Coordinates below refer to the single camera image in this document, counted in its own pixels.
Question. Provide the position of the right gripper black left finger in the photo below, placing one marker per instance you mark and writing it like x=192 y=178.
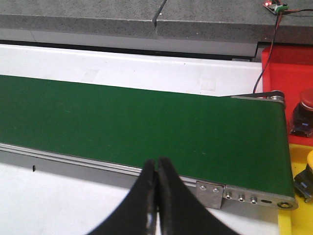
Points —
x=137 y=213

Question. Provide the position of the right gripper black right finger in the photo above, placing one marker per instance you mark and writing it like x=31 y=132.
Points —
x=180 y=211

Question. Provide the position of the yellow mushroom push button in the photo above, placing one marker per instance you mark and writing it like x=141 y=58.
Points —
x=303 y=181

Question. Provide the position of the red mushroom push button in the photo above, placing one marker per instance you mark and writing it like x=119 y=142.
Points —
x=301 y=123

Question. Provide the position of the green conveyor belt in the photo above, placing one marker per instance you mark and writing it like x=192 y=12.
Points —
x=235 y=141

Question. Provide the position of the yellow plastic tray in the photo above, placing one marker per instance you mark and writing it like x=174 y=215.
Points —
x=300 y=220

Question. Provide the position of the red plastic tray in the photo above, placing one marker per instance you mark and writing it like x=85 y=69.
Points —
x=290 y=70

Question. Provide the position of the grey stone countertop slab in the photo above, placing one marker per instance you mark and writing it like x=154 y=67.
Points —
x=236 y=21

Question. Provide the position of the small green circuit board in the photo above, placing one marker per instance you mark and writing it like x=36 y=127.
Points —
x=275 y=6

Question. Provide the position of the steel conveyor mounting bracket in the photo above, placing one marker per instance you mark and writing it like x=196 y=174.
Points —
x=210 y=194

